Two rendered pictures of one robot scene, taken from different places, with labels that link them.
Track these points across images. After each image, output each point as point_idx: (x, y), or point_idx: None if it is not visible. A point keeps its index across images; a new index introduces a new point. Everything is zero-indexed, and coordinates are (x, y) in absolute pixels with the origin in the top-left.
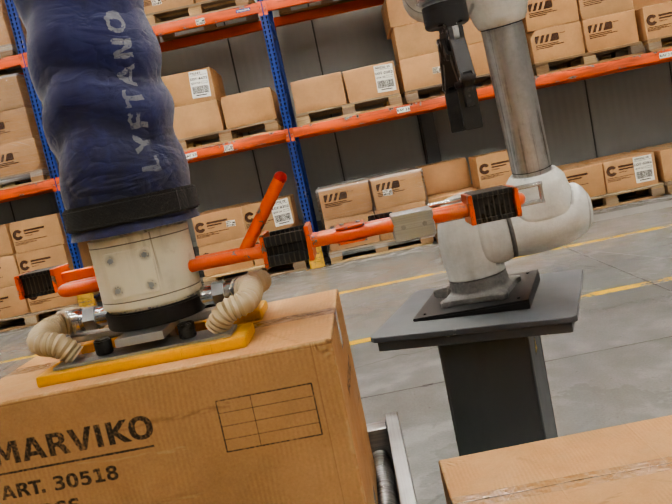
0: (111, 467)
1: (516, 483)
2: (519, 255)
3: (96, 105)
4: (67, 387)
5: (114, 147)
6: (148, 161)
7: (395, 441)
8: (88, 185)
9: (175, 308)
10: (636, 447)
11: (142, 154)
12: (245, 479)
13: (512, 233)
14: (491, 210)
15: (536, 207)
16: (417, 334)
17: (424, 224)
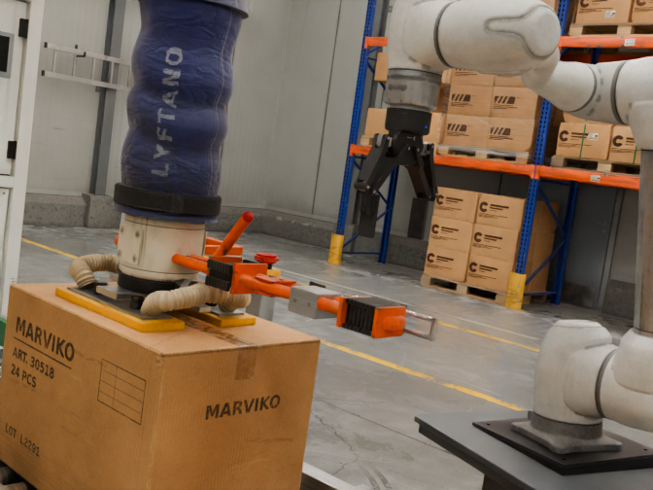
0: (52, 368)
1: None
2: (607, 418)
3: (140, 114)
4: (53, 301)
5: (141, 148)
6: (158, 166)
7: None
8: (123, 169)
9: (146, 284)
10: None
11: (156, 159)
12: (99, 427)
13: (598, 388)
14: (358, 321)
15: (631, 372)
16: (442, 434)
17: (308, 305)
